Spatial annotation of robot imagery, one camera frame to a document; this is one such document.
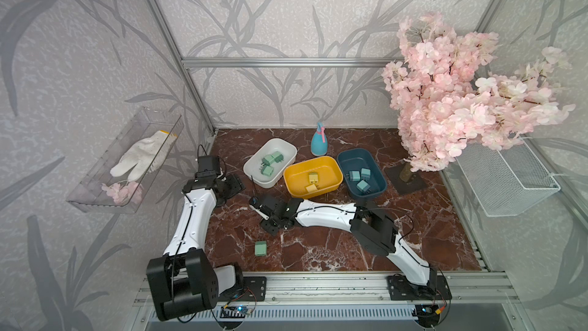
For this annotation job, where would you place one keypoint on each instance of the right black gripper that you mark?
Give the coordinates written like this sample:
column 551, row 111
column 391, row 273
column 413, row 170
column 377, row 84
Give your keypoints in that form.
column 268, row 230

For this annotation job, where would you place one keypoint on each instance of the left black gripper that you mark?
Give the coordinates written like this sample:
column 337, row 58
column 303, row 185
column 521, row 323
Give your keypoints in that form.
column 236, row 184

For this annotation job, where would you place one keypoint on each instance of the yellow plug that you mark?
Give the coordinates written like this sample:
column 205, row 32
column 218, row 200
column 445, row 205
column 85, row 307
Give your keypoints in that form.
column 311, row 188
column 313, row 178

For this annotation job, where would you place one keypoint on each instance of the teal plug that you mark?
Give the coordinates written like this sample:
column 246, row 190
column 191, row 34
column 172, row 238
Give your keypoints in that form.
column 365, row 174
column 354, row 176
column 363, row 187

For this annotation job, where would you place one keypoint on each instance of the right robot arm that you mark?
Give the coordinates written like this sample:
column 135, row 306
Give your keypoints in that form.
column 373, row 229

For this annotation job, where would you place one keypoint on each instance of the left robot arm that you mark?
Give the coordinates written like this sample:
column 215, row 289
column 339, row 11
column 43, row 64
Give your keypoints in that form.
column 182, row 281

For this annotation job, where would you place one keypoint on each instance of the yellow storage box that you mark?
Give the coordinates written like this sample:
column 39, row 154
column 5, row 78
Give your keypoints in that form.
column 297, row 177

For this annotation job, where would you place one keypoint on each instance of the white storage box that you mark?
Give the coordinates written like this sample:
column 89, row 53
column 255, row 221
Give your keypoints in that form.
column 253, row 166

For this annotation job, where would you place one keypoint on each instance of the dark teal storage box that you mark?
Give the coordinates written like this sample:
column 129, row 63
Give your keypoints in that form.
column 356, row 159

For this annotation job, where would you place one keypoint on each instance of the white work glove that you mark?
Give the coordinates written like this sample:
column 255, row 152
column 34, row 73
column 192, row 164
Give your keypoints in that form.
column 145, row 156

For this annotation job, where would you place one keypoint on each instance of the pink flower on shelf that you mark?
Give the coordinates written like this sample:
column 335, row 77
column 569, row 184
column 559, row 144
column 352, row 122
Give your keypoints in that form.
column 124, row 192

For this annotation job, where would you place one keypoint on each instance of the pink cherry blossom plant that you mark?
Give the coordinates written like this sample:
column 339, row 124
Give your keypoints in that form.
column 443, row 105

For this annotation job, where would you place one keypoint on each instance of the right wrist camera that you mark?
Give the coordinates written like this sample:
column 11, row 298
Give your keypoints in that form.
column 259, row 212

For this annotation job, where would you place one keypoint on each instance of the aluminium front rail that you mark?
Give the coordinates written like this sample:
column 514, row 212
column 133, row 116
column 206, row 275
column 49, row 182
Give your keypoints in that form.
column 314, row 288

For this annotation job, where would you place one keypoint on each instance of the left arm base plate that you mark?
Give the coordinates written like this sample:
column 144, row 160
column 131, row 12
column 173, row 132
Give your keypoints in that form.
column 253, row 290

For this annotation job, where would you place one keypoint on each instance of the clear acrylic wall shelf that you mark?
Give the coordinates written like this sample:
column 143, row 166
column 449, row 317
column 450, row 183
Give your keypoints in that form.
column 120, row 179

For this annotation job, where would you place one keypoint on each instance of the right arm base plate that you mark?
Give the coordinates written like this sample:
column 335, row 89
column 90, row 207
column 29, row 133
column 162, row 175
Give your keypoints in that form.
column 437, row 288

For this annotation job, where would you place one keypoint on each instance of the white wire mesh basket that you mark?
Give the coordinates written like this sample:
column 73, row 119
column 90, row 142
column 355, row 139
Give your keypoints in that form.
column 507, row 182

